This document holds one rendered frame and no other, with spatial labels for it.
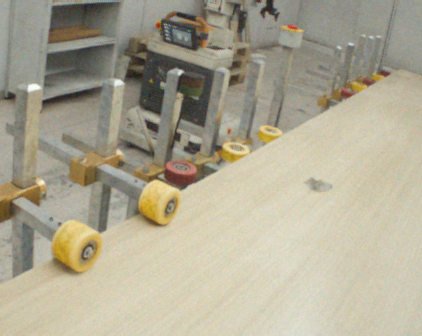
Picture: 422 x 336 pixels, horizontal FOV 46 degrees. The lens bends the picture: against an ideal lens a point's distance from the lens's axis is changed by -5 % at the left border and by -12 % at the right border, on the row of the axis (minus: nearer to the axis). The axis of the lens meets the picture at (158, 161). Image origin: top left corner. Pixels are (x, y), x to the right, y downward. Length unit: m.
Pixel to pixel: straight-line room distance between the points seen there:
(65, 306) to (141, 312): 0.13
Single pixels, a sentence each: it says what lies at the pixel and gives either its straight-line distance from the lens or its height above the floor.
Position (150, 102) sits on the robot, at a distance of 3.63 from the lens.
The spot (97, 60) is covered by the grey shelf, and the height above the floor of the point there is 0.27.
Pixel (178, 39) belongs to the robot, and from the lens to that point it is 3.39.
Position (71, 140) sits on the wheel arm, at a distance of 1.59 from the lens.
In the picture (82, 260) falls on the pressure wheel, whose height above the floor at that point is 0.93.
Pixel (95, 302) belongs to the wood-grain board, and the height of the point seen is 0.90.
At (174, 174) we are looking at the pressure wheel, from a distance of 1.35.
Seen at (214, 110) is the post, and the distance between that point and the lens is 1.61.
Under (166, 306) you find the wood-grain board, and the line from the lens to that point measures 0.90.
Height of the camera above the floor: 1.47
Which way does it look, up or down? 24 degrees down
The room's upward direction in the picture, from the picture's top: 9 degrees clockwise
